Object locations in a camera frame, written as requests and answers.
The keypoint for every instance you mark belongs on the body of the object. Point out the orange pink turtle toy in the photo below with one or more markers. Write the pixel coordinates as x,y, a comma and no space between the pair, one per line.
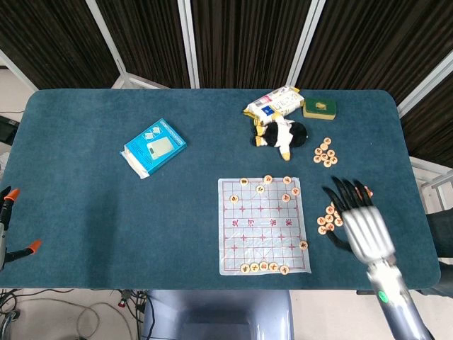
369,193

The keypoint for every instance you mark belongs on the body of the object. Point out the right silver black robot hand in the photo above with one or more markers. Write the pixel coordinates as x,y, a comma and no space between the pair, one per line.
368,230

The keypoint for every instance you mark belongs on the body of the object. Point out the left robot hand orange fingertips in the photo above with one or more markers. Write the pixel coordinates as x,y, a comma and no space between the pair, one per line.
13,194

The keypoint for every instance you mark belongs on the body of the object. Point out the red plug connector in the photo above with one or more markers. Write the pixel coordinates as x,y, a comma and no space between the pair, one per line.
122,302

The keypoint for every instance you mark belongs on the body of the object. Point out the blue cardboard scale box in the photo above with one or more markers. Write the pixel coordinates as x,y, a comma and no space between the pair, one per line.
155,147

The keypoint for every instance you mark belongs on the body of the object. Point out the black device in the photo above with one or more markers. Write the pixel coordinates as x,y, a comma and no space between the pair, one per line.
7,129

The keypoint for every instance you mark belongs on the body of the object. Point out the Chinese chess board sheet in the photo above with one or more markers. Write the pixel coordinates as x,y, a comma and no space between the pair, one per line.
262,216

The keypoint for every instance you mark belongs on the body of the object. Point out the black table control panel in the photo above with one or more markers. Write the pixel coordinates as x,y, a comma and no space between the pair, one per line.
361,292

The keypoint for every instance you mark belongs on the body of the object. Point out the white metal frame stand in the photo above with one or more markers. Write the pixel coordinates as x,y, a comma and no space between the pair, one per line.
430,173

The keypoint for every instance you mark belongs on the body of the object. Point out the teal felt table cloth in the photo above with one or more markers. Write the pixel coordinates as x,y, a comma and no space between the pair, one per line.
88,219

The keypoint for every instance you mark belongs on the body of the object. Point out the white screen base foot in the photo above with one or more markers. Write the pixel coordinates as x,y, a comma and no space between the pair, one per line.
141,82

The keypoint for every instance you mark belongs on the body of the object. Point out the grey blue robot torso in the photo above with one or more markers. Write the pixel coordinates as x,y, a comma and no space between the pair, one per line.
212,315

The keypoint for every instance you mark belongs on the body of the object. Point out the white snack packet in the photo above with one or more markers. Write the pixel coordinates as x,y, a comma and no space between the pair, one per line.
276,104

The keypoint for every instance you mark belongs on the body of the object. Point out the green yellow sponge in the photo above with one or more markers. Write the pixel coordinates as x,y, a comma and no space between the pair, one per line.
319,108

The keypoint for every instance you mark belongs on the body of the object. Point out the dark folding screen panel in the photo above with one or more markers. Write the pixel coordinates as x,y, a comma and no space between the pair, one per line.
431,127
53,35
148,35
371,35
247,35

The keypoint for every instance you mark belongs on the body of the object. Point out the black white plush toy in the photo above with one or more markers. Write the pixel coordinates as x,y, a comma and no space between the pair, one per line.
279,136

